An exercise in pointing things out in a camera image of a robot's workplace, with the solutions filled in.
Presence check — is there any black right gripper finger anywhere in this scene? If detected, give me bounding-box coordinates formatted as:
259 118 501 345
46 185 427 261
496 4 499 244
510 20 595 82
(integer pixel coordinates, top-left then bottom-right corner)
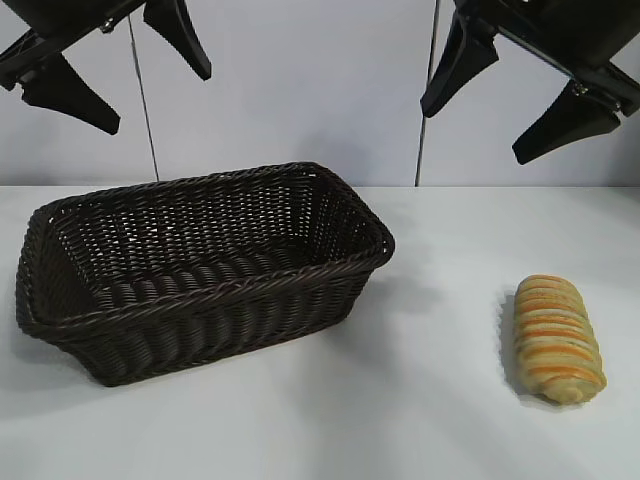
419 9 501 119
511 78 625 166

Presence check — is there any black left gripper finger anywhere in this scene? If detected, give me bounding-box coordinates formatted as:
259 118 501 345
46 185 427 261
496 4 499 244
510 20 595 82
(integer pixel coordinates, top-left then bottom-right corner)
142 0 213 82
20 52 122 137

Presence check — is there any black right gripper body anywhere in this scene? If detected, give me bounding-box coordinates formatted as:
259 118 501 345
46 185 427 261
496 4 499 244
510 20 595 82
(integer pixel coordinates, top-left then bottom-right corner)
452 0 640 117

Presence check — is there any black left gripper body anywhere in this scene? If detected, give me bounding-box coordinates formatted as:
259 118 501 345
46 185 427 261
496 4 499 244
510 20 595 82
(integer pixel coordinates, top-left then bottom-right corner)
0 0 151 93

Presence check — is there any long striped bread roll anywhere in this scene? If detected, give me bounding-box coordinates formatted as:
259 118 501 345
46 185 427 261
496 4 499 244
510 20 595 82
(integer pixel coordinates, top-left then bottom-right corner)
499 273 609 404

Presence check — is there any dark brown woven basket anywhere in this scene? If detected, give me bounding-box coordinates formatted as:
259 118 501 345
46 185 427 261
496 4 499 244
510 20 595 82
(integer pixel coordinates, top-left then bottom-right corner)
14 160 396 390

